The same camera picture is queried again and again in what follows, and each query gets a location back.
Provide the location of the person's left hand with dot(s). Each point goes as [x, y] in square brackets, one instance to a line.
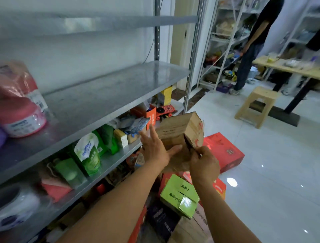
[155, 152]

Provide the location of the person's right hand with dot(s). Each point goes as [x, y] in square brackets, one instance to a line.
[205, 167]

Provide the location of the person's left thumb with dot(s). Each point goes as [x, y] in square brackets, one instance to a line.
[175, 149]

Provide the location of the person's right fingers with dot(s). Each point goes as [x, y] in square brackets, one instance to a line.
[202, 152]

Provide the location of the dark utility knife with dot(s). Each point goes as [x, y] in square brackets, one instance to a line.
[189, 144]

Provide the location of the brown cardboard box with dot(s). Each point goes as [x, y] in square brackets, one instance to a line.
[175, 130]

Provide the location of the person's left forearm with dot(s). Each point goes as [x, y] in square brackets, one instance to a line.
[125, 205]

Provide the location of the person's right forearm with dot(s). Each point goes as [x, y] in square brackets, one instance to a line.
[220, 215]

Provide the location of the large red gift box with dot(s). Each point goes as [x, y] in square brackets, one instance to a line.
[225, 151]

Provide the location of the red toy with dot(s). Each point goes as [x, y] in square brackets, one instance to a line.
[166, 111]

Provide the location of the orange-red box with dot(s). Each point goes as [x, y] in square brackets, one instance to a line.
[220, 187]

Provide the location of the orange box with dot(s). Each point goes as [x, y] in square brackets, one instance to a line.
[147, 115]

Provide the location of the green cardboard carton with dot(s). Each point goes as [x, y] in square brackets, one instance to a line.
[178, 195]

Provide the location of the blue and white packets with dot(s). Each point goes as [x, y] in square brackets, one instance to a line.
[135, 125]

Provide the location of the small cream box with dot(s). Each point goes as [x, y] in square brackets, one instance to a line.
[121, 138]

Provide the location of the yellow box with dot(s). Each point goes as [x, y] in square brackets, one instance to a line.
[166, 95]

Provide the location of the dark green bag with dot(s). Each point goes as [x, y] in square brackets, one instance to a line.
[107, 137]

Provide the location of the dark printed box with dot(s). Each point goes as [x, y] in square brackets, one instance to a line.
[162, 220]

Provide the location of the beige plastic stool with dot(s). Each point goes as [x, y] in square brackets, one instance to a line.
[260, 100]

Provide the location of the plain brown carton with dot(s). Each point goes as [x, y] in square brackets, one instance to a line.
[187, 231]

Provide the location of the green and white detergent bag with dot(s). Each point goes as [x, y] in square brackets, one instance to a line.
[88, 152]

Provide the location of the grey metal shelving unit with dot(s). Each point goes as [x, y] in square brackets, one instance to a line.
[100, 95]

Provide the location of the white bucket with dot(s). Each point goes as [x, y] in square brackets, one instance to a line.
[253, 72]

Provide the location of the light green pouch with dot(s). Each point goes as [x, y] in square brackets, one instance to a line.
[67, 170]

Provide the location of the translucent cup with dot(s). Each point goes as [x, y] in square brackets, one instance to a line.
[272, 57]

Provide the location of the wooden table with black base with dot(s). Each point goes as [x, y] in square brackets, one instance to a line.
[292, 72]

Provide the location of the red flat packet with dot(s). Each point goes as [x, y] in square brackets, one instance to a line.
[56, 190]

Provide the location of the pink plastic-wrapped package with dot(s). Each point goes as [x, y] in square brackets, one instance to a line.
[20, 105]

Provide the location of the white tape roll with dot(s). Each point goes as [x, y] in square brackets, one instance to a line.
[15, 205]

